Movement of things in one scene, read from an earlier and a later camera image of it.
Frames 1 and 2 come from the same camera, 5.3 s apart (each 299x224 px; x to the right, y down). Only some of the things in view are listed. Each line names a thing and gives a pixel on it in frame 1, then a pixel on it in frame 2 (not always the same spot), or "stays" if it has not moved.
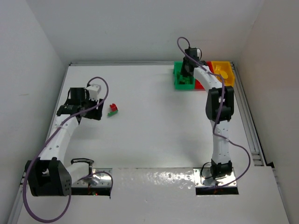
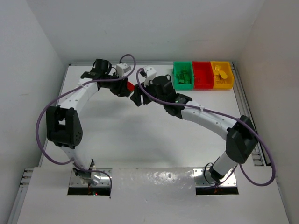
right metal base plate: (202, 177) stays
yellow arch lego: (224, 74) stays
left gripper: (96, 109) to (120, 86)
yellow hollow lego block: (217, 70) stays
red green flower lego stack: (114, 108) to (130, 86)
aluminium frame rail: (256, 149) stays
